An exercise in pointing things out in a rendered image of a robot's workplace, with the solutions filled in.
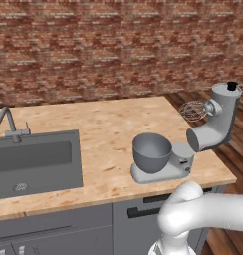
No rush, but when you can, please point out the grey drawer front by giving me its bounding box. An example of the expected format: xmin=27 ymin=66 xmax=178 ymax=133
xmin=0 ymin=203 xmax=114 ymax=241

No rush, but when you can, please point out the grey sink tap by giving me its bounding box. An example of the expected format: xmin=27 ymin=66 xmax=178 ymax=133
xmin=0 ymin=106 xmax=32 ymax=144

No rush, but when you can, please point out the grey sink basin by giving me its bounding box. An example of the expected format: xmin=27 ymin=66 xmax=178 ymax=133
xmin=0 ymin=128 xmax=85 ymax=201

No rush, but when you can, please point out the grey stand mixer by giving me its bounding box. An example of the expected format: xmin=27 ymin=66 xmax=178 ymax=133
xmin=130 ymin=81 xmax=243 ymax=185

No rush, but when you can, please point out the grey cupboard door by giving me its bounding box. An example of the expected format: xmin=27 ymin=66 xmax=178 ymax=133
xmin=0 ymin=243 xmax=15 ymax=255
xmin=11 ymin=226 xmax=114 ymax=255

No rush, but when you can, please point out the grey mixer bowl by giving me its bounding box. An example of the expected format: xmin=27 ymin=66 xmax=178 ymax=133
xmin=131 ymin=132 xmax=173 ymax=174

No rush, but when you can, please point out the black dishwasher handle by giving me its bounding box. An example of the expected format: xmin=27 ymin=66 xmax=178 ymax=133
xmin=126 ymin=186 xmax=214 ymax=219

